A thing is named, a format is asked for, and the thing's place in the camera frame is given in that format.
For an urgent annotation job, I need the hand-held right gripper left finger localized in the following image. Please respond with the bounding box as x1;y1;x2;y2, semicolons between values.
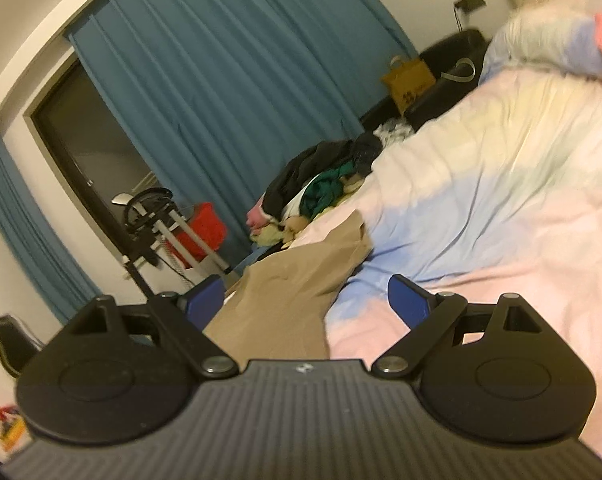
56;275;240;379

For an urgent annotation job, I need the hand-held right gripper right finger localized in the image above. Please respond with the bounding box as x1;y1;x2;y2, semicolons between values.
371;274;557;379

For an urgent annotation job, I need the tan printed shirt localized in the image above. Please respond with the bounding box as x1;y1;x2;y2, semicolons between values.
203;207;374;361

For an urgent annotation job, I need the pile of mixed clothes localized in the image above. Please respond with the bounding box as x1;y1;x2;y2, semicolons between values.
246;132;384;249

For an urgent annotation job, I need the black metal stand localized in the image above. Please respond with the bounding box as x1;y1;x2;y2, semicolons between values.
122;255;158;302

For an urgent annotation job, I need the garment steamer stand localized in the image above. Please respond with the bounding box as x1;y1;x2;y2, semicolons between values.
112;187;234;286

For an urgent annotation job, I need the pastel tie-dye blanket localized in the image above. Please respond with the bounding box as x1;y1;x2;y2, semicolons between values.
281;0;602;461

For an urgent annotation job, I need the white patterned cloth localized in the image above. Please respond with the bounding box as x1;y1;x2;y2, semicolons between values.
373;117;416;147

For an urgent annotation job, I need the narrow blue curtain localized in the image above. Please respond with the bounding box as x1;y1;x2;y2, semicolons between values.
0;132;102;326

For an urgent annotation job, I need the wavy black-framed mirror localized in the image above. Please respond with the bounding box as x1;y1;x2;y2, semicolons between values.
0;314;45;379

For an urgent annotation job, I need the dark window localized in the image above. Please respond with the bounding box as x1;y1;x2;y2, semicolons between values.
31;57;158;261

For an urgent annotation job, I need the black leather sofa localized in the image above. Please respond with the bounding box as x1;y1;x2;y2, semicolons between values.
361;29;493;132

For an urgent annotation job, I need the wide blue curtain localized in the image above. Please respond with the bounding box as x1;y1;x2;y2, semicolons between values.
63;0;419;273

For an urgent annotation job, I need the yellow paper bag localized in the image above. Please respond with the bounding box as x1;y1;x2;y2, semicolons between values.
381;55;437;116

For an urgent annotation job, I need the orange box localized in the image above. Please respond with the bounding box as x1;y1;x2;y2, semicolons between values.
0;404;30;454

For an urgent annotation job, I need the white cable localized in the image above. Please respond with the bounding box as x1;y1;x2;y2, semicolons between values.
441;57;477;83

